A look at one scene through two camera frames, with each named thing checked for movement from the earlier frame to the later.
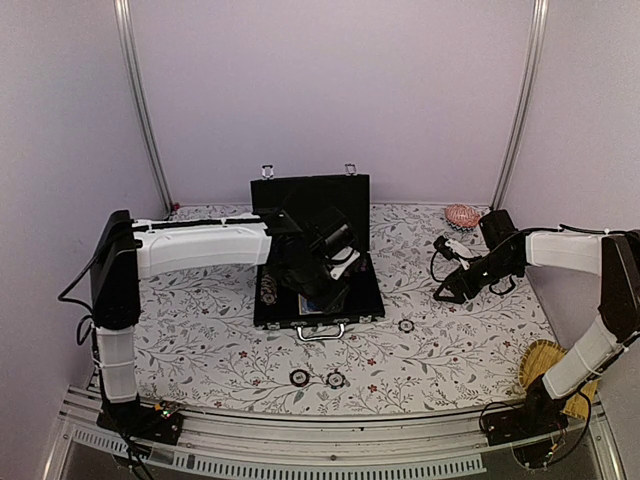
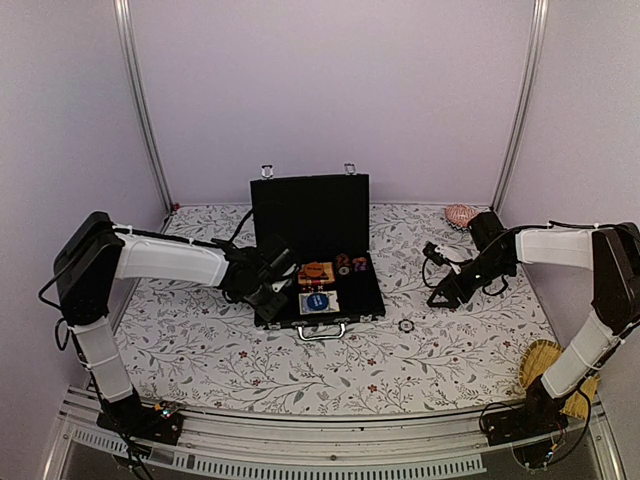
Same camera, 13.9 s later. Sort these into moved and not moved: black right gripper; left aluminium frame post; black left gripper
Moved: black left gripper
Not moved: black right gripper; left aluminium frame post
